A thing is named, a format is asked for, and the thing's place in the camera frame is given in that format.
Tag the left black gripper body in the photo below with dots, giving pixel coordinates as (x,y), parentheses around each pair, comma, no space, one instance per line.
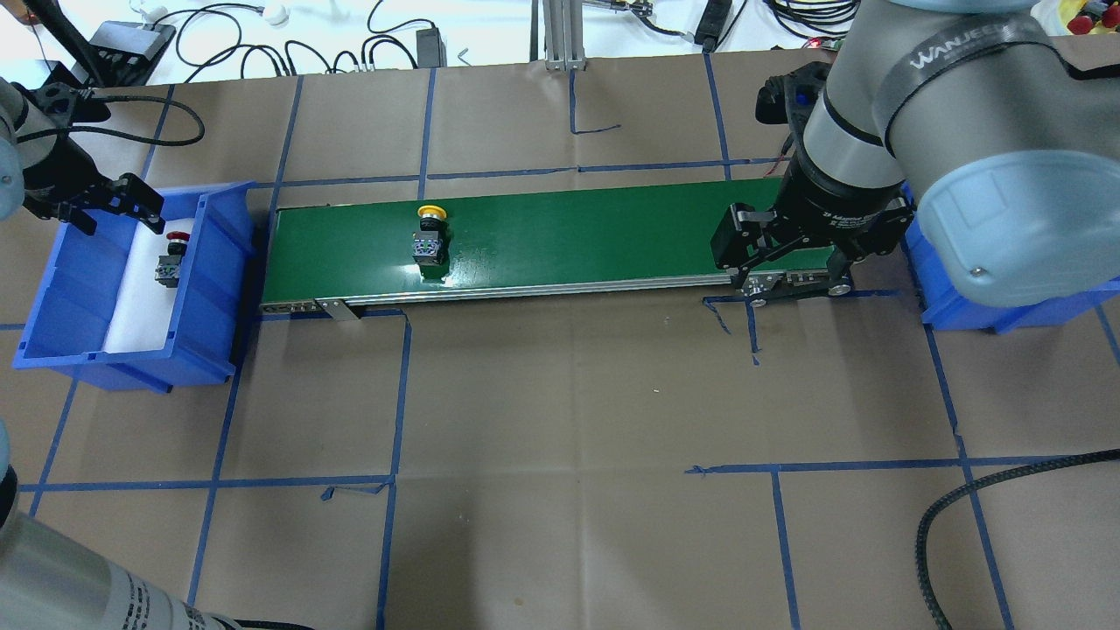
(54,178)

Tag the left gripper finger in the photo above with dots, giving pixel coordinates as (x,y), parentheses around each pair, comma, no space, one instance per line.
(77,216)
(130,196)

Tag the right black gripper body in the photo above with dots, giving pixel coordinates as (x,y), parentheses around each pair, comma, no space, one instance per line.
(827,208)

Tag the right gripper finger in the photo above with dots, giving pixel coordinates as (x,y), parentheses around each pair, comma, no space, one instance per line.
(743,241)
(841,262)

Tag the red push button switch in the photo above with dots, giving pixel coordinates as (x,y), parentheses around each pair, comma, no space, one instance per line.
(169,265)

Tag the yellow push button switch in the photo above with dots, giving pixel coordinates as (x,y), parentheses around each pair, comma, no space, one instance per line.
(430,241)

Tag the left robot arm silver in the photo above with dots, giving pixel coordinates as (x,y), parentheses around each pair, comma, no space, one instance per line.
(53,582)

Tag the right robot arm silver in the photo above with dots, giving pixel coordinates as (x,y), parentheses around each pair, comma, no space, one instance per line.
(962,118)

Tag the yellow plate of buttons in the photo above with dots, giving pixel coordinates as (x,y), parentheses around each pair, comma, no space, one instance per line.
(1077,18)

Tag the blue bin right side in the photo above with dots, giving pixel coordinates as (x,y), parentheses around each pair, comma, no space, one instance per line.
(1011,248)

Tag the white foam pad left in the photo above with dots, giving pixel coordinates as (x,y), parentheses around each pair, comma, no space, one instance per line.
(143,308)

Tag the green conveyor belt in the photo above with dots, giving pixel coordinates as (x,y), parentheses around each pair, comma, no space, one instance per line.
(505,246)

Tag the black power adapter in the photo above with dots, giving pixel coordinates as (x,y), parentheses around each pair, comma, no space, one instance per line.
(430,48)

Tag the aluminium frame post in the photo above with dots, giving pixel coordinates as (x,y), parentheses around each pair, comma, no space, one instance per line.
(563,36)

